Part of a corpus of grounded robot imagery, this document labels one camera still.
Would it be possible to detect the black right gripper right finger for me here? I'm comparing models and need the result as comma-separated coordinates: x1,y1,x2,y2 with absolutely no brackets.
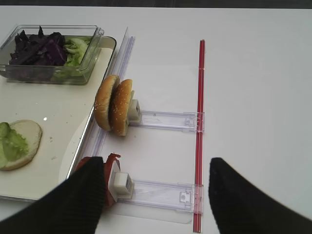
208,157,312,234

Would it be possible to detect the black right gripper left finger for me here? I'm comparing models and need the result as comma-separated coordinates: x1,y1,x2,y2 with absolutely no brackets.
0,157,107,234

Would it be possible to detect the stack of red meat slices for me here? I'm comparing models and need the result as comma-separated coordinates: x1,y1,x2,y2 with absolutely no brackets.
75,153,120,211

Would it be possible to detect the lettuce leaf on bun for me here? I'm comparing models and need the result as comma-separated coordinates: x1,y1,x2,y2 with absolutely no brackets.
0,122,28,169

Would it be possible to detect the green lettuce in container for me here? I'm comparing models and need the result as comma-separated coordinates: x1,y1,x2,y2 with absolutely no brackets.
53,37,91,81

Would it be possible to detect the red strip right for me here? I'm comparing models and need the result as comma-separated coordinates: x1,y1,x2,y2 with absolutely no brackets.
193,39,206,233

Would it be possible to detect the white pusher block lower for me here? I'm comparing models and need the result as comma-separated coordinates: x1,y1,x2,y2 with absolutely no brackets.
108,172,134,201

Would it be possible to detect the white pusher block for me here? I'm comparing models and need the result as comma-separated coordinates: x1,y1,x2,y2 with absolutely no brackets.
127,90,142,123
108,172,134,201

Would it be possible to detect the clear divider strip right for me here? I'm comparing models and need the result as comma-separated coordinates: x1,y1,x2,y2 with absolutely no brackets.
90,27,135,156

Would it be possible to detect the white bun base on tray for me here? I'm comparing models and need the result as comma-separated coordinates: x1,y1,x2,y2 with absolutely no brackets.
0,119,42,171

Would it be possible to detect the metal serving tray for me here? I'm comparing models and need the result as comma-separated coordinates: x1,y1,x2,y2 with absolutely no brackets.
0,37,117,201

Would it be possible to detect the sesame bun outer half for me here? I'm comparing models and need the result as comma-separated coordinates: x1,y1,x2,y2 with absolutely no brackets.
94,75,120,131

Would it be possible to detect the sesame bun half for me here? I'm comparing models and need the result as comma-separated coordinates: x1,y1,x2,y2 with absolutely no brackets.
110,79,133,136
94,75,120,131

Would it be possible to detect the white pusher block upper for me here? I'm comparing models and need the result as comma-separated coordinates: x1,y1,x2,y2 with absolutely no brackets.
127,90,142,123

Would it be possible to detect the sesame bun inner half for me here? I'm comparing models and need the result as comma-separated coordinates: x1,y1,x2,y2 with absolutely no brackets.
110,79,133,136

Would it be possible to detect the clear plastic salad container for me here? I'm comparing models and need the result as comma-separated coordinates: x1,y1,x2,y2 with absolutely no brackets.
0,25,104,85

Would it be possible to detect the shredded purple cabbage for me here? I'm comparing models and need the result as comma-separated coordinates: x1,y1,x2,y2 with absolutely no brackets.
9,27,67,66

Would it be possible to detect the clear rail track lower right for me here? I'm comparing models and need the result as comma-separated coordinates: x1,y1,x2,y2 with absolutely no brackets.
118,180,203,214

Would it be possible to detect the clear rail track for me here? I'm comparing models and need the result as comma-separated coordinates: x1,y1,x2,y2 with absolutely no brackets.
129,110,204,133
118,180,203,214

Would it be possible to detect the clear rail track upper right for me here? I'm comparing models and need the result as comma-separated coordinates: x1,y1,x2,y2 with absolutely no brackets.
129,110,204,133

